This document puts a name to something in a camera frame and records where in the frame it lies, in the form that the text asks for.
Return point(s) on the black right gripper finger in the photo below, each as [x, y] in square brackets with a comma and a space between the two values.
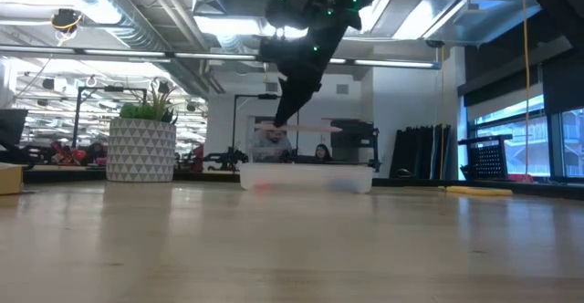
[284, 107]
[303, 95]

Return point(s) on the wooden ruler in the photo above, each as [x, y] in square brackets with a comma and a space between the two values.
[315, 128]

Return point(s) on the clear plastic container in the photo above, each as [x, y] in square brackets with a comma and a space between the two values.
[305, 175]

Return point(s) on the yellow green crayon box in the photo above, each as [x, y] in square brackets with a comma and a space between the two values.
[10, 180]

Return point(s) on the black background robot arm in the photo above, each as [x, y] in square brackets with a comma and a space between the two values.
[223, 158]

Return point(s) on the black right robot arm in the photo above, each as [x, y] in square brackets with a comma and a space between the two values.
[556, 2]

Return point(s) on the black equipment rack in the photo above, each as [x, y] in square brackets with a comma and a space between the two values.
[353, 134]

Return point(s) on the long LED light bar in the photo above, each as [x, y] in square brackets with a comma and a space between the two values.
[397, 64]

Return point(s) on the green artificial plant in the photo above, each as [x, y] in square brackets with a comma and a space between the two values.
[137, 111]

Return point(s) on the white triangle-patterned pot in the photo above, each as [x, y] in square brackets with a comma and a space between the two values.
[141, 152]

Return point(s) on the black perforated cart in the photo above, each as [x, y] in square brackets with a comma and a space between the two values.
[486, 159]

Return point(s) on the red and black equipment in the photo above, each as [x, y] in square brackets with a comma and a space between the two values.
[68, 154]

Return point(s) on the black monitor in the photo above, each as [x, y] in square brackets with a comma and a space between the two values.
[11, 127]

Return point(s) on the wall vent grille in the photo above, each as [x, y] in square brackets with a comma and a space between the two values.
[272, 87]
[342, 89]

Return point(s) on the black rectangular stand frame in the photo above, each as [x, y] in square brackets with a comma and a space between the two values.
[251, 96]

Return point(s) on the black dome camera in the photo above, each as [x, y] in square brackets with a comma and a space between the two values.
[434, 44]

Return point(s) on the silver rectangular air duct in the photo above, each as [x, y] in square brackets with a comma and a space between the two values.
[456, 20]

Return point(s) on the silver round air duct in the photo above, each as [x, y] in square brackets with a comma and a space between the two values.
[137, 24]

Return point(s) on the black gantry frame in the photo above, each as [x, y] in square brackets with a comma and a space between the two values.
[111, 88]

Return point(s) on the black aluminium table frame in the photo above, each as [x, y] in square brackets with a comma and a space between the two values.
[68, 175]

